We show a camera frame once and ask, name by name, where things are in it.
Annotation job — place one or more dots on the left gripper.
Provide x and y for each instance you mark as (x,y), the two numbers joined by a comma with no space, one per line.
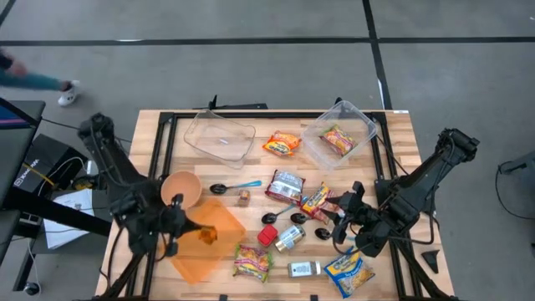
(174,221)

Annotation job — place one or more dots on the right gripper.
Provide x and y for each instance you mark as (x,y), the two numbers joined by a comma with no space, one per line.
(355,213)

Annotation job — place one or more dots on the yellow and red ramen packet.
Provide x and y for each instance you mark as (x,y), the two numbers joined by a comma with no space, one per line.
(315,200)

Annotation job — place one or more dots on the silver and red snack packet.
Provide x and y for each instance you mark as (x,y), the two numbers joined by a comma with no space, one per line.
(285,187)

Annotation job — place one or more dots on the small glass spice jar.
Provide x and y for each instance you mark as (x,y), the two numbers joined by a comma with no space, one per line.
(244,197)

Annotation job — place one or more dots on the blue and yellow ramen packet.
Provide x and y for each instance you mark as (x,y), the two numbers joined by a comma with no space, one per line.
(349,273)

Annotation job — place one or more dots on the green-edged ramen packet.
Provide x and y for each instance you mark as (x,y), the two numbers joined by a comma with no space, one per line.
(251,262)
(338,140)

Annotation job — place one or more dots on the small red box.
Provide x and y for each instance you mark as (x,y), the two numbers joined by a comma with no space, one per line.
(267,236)

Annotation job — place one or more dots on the orange ramen packet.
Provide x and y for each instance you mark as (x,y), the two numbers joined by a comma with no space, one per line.
(281,144)

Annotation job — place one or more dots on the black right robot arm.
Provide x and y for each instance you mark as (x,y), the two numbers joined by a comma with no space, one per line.
(422,175)

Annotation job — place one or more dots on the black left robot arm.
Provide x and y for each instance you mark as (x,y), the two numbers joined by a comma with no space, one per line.
(113,163)

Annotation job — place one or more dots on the clear plastic food container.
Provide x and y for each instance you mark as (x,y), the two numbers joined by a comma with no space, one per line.
(313,154)

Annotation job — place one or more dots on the orange square plate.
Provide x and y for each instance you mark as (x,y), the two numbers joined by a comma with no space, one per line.
(225,226)

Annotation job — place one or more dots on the orange plastic bowl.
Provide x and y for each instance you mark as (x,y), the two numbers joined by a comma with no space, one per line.
(184,184)

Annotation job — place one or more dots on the glass seasoning jar white label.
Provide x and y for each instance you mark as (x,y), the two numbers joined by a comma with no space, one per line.
(304,269)

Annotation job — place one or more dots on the clear plastic tray left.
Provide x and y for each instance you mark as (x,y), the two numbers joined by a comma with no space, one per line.
(217,138)

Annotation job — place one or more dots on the yellow and black device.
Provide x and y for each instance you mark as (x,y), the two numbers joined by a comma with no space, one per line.
(83,183)

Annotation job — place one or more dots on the white paper sheet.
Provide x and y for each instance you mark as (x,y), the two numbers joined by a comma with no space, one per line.
(71,198)

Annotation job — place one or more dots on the black computer box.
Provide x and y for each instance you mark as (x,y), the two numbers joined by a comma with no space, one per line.
(46,159)

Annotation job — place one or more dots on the black monitor with blue screen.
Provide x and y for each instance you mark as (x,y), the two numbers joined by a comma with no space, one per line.
(16,142)

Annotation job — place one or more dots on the person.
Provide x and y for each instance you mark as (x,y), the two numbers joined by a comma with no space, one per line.
(29,81)

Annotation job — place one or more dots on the black triangular bracket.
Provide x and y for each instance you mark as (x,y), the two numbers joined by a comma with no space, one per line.
(431,259)

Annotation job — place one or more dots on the small black mount bracket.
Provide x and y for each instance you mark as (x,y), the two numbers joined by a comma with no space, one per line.
(337,101)

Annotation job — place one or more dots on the black cart frame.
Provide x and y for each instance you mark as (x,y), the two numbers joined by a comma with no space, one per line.
(62,213)

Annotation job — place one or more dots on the long black camera mount bracket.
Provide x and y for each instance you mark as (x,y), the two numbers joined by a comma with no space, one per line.
(242,106)

